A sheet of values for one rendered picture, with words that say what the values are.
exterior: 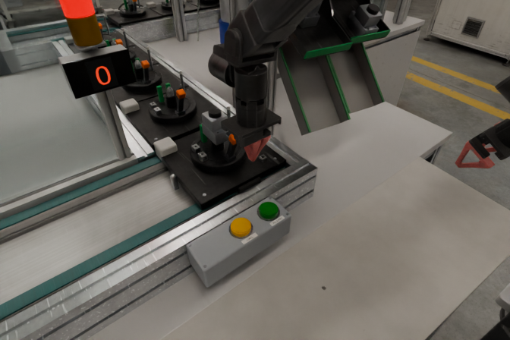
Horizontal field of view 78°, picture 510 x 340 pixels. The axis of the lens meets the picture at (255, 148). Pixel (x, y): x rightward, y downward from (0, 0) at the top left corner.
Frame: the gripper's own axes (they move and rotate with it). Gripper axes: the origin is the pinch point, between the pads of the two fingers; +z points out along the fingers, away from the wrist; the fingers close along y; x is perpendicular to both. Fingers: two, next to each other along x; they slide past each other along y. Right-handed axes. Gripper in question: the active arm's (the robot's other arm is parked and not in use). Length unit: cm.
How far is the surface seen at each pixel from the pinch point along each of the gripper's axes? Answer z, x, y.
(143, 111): 8.0, -44.7, 6.6
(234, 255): 10.3, 11.0, 12.7
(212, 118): -3.5, -13.1, 1.2
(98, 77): -15.1, -23.2, 19.6
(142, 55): 8, -88, -11
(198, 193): 8.2, -5.2, 10.7
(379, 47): 26, -59, -141
